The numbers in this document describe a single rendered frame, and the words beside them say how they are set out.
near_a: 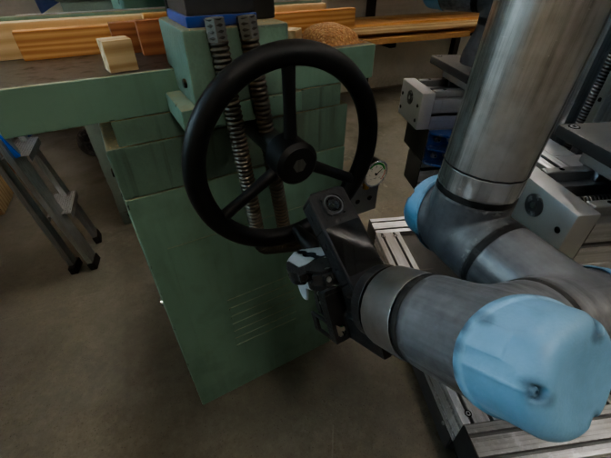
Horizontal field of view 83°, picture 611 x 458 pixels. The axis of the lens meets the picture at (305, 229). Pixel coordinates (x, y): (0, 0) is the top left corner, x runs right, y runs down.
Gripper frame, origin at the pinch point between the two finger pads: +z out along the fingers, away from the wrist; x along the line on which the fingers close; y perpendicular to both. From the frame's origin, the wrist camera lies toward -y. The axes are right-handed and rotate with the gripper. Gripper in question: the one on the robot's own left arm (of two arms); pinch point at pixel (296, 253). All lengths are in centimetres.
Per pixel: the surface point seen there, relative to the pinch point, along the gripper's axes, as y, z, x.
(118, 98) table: -27.1, 11.6, -15.4
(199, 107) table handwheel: -20.5, -5.6, -8.6
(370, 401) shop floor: 60, 35, 24
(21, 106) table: -27.7, 11.2, -26.6
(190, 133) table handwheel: -18.3, -4.5, -10.1
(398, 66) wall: -75, 233, 241
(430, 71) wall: -66, 232, 281
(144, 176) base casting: -16.3, 17.8, -15.4
